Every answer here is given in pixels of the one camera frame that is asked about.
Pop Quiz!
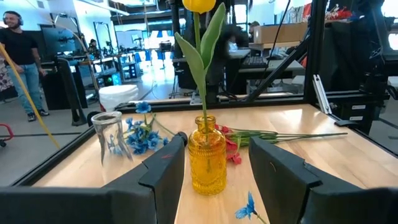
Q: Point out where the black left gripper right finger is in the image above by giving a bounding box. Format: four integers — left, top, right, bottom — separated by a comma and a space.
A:
248, 136, 398, 224

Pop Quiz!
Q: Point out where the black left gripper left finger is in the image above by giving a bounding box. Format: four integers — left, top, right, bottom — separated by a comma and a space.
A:
0, 131, 189, 224

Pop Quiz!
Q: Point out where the blue artificial flower bunch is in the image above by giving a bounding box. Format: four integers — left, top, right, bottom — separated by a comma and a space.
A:
234, 191, 268, 224
124, 101, 177, 156

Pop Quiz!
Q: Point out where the red artificial flower bunch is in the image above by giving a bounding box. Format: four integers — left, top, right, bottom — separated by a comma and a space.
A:
213, 123, 348, 166

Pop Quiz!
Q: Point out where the yellow artificial tulip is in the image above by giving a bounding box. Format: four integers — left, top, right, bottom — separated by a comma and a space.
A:
174, 0, 227, 131

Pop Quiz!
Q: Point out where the amber glass bottle vase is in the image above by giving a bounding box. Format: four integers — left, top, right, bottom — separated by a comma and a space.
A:
187, 114, 228, 196

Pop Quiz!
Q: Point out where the clear glass vase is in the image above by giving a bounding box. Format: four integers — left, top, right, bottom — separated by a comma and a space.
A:
90, 111, 134, 167

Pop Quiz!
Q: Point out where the white plastic bucket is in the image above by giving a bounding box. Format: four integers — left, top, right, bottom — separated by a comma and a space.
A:
98, 84, 139, 112

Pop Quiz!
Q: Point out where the grey desk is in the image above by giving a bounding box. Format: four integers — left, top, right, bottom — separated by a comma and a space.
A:
238, 58, 306, 79

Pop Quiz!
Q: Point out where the black stand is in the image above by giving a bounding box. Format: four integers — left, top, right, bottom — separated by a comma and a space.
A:
55, 57, 88, 127

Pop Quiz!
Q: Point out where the black computer keyboard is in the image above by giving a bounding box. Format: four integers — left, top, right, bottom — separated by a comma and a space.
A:
241, 55, 269, 68

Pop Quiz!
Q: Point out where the person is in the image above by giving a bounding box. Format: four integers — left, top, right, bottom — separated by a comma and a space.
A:
248, 21, 261, 35
88, 39, 99, 57
0, 11, 50, 122

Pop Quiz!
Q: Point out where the brown cardboard box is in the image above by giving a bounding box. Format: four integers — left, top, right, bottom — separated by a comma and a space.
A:
253, 22, 308, 44

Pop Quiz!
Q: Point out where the silver aluminium bracket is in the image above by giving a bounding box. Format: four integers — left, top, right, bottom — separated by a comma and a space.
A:
312, 74, 332, 114

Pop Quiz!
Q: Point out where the black metal table frame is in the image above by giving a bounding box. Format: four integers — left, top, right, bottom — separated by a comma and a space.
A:
12, 0, 398, 187

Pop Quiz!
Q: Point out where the yellow cable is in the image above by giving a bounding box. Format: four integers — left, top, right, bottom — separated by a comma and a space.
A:
0, 43, 60, 149

